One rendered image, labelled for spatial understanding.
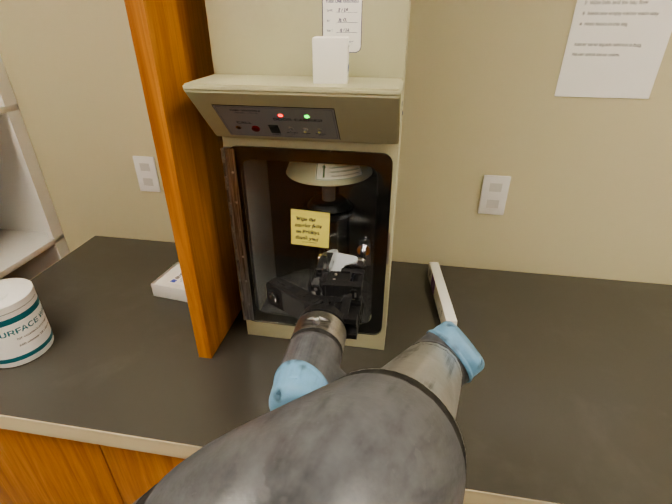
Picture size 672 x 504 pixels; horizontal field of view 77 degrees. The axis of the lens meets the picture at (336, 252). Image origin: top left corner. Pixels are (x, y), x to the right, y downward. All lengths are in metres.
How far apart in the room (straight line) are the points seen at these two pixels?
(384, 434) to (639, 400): 0.89
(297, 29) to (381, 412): 0.64
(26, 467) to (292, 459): 1.10
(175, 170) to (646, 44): 1.05
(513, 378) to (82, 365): 0.91
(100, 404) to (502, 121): 1.11
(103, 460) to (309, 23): 0.92
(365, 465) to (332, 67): 0.56
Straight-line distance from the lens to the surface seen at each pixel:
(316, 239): 0.83
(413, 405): 0.22
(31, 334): 1.13
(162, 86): 0.76
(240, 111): 0.71
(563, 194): 1.31
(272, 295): 0.71
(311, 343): 0.55
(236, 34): 0.79
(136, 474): 1.07
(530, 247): 1.36
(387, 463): 0.19
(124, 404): 0.97
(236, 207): 0.85
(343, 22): 0.74
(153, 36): 0.76
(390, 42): 0.73
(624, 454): 0.95
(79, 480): 1.19
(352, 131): 0.71
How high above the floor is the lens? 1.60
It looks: 29 degrees down
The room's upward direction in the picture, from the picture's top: straight up
